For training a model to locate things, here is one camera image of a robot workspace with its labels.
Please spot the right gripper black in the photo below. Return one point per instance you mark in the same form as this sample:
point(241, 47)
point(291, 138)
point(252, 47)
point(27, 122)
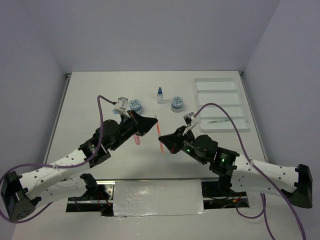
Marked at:
point(172, 141)

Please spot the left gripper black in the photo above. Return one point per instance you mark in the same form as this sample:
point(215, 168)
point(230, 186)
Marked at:
point(142, 125)

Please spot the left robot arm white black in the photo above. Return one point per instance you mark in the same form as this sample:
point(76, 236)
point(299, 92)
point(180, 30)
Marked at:
point(23, 193)

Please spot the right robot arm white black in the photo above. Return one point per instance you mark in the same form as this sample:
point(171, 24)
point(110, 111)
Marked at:
point(237, 175)

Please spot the pink lead case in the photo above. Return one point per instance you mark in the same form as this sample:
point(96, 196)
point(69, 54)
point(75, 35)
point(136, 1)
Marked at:
point(136, 139)

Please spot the left blue round jar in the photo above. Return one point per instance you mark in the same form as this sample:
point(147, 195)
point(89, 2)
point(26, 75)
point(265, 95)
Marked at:
point(136, 105)

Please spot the blue round jar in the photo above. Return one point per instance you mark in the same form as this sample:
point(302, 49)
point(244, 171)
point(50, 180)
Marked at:
point(136, 105)
point(177, 104)

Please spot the small clear spray bottle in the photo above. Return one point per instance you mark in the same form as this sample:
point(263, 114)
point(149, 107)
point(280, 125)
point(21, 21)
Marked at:
point(160, 96)

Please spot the right blue round jar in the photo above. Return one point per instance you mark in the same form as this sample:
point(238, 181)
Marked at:
point(177, 104)

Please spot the white compartment tray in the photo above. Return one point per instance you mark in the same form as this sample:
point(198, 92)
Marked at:
point(226, 93)

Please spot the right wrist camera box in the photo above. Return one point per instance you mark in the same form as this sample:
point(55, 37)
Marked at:
point(191, 121)

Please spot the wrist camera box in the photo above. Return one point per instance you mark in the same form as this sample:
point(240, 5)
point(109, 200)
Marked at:
point(191, 121)
point(120, 106)

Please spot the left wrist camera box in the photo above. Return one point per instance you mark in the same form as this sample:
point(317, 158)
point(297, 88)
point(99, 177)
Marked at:
point(120, 106)

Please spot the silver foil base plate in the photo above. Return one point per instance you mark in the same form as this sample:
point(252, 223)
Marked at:
point(158, 198)

